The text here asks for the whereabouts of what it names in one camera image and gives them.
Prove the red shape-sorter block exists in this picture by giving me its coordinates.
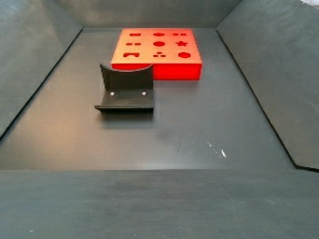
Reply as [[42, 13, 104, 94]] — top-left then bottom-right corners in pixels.
[[111, 28, 203, 80]]

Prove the black curved holder bracket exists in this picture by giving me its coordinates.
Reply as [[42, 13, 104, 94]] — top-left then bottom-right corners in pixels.
[[95, 64, 155, 112]]

